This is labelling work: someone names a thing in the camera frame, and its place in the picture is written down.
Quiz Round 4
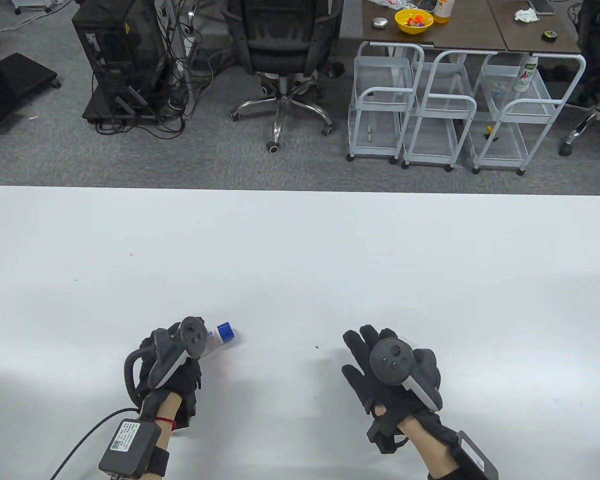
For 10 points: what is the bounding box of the person's left hand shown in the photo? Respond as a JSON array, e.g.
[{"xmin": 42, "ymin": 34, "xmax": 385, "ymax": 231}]
[{"xmin": 137, "ymin": 324, "xmax": 203, "ymax": 431}]

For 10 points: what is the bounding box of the person's right hand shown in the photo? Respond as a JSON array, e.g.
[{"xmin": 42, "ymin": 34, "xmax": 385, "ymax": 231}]
[{"xmin": 341, "ymin": 325, "xmax": 443, "ymax": 427}]

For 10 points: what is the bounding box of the white hand cream tube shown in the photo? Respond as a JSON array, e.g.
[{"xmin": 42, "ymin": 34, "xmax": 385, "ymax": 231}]
[{"xmin": 200, "ymin": 322, "xmax": 235, "ymax": 357}]

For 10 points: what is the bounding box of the person's left forearm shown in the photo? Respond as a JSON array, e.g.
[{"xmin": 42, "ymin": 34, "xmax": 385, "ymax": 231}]
[{"xmin": 140, "ymin": 392, "xmax": 183, "ymax": 480}]

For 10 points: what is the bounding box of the person's right forearm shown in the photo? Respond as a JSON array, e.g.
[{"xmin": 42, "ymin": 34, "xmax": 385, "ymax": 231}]
[{"xmin": 397, "ymin": 415, "xmax": 462, "ymax": 480}]

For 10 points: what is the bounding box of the black right hand controller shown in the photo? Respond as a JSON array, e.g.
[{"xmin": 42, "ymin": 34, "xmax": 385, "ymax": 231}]
[{"xmin": 370, "ymin": 338, "xmax": 443, "ymax": 413}]

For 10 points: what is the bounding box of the black hand controller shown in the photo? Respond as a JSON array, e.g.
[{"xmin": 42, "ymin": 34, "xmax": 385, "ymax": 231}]
[
  {"xmin": 124, "ymin": 316, "xmax": 207, "ymax": 402},
  {"xmin": 370, "ymin": 338, "xmax": 443, "ymax": 413}
]

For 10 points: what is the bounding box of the black left hand controller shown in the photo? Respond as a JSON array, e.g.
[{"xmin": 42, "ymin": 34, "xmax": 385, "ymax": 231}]
[{"xmin": 124, "ymin": 316, "xmax": 207, "ymax": 402}]

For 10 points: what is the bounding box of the black box with white label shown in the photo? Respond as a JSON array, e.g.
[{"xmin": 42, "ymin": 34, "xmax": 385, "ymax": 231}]
[{"xmin": 98, "ymin": 419, "xmax": 162, "ymax": 478}]

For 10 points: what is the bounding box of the black glove sensor module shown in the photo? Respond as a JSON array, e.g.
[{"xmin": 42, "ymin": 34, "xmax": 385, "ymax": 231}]
[{"xmin": 366, "ymin": 417, "xmax": 409, "ymax": 455}]

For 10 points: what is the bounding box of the slim black wrist box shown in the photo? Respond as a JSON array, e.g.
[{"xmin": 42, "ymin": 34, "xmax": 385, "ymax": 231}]
[{"xmin": 450, "ymin": 430, "xmax": 499, "ymax": 480}]

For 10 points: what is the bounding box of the black mesh office chair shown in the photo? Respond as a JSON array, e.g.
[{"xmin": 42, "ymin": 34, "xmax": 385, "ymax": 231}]
[{"xmin": 221, "ymin": 0, "xmax": 346, "ymax": 153}]

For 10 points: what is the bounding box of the white bottle with green cap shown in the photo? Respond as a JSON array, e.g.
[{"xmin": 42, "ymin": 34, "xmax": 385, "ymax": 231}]
[{"xmin": 513, "ymin": 54, "xmax": 539, "ymax": 93}]

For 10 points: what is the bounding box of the yellow bowl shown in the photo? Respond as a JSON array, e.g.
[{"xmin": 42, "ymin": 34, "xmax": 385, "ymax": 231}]
[{"xmin": 394, "ymin": 8, "xmax": 435, "ymax": 35}]

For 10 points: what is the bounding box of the black computer tower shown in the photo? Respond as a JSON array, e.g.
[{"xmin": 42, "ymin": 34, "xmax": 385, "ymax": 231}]
[{"xmin": 71, "ymin": 0, "xmax": 169, "ymax": 124}]

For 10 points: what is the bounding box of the brown wooden desk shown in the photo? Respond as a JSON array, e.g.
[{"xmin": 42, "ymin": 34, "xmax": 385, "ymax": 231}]
[
  {"xmin": 362, "ymin": 0, "xmax": 508, "ymax": 52},
  {"xmin": 487, "ymin": 0, "xmax": 583, "ymax": 55}
]

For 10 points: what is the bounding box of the black rolling stand base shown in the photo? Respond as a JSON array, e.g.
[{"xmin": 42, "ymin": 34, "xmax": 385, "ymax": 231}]
[{"xmin": 0, "ymin": 35, "xmax": 62, "ymax": 133}]

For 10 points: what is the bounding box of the black chair with chrome base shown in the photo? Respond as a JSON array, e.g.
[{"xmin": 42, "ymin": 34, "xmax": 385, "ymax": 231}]
[{"xmin": 560, "ymin": 0, "xmax": 600, "ymax": 161}]

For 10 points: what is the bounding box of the white cart base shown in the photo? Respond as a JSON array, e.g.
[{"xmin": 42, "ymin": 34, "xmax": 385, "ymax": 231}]
[{"xmin": 14, "ymin": 0, "xmax": 53, "ymax": 15}]

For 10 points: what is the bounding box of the black wrist strap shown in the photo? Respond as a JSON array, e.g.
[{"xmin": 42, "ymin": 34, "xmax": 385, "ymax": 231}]
[{"xmin": 147, "ymin": 447, "xmax": 171, "ymax": 478}]

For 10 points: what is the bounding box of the black cable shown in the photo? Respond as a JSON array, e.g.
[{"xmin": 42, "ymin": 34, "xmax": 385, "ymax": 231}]
[{"xmin": 50, "ymin": 407, "xmax": 141, "ymax": 480}]

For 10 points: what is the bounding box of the white wire trolley cart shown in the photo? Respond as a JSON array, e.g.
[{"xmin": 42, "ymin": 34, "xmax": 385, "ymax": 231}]
[
  {"xmin": 471, "ymin": 52, "xmax": 587, "ymax": 176},
  {"xmin": 346, "ymin": 41, "xmax": 426, "ymax": 165},
  {"xmin": 402, "ymin": 49, "xmax": 498, "ymax": 172}
]

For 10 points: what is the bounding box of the tangle of black cables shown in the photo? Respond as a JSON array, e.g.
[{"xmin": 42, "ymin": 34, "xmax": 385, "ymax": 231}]
[{"xmin": 95, "ymin": 0, "xmax": 231, "ymax": 141}]

